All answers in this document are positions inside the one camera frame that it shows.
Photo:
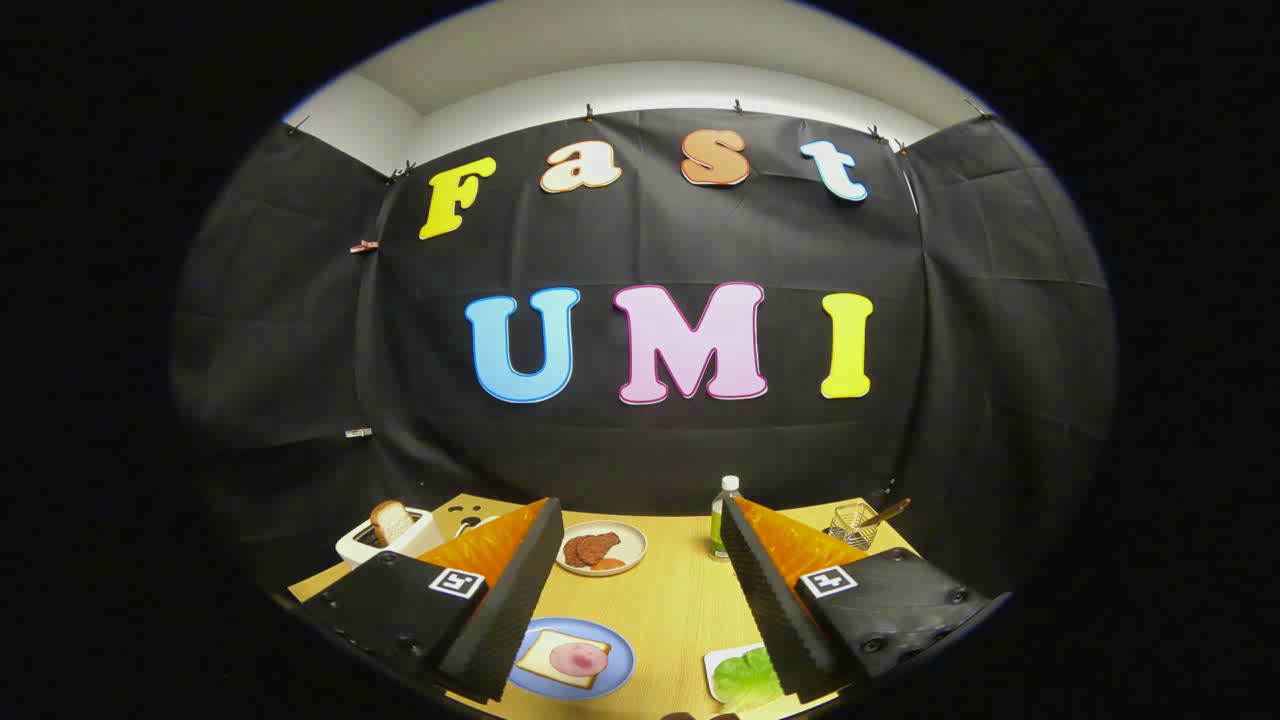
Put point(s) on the green lettuce leaf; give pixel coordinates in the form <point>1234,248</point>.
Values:
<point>748,680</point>

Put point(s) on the green label plastic bottle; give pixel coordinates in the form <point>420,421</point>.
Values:
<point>722,500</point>

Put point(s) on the white round plate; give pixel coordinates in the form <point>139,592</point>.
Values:
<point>632,545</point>

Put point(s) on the black backdrop cloth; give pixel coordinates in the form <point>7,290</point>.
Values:
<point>650,250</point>

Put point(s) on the toasted bread slice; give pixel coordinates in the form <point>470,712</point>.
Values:
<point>391,522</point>

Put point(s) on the pink ham slice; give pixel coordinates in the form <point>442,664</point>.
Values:
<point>578,660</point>

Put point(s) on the white sandwich bread slice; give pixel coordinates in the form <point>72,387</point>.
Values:
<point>540,655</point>

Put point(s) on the white toaster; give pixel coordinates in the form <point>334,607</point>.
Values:
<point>420,530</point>

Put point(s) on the white square plate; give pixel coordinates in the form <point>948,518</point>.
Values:
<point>718,662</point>

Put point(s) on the white divided tray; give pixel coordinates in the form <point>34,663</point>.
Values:
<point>488,520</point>

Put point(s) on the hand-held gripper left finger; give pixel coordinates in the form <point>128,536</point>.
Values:
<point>505,620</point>

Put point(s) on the brown cooked meat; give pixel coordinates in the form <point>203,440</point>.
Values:
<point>590,548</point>

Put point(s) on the blue round plate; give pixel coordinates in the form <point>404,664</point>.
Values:
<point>615,650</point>

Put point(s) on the orange carrot slice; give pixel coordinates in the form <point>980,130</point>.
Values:
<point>608,564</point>

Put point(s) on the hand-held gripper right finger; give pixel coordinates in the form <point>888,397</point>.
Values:
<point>778,620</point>

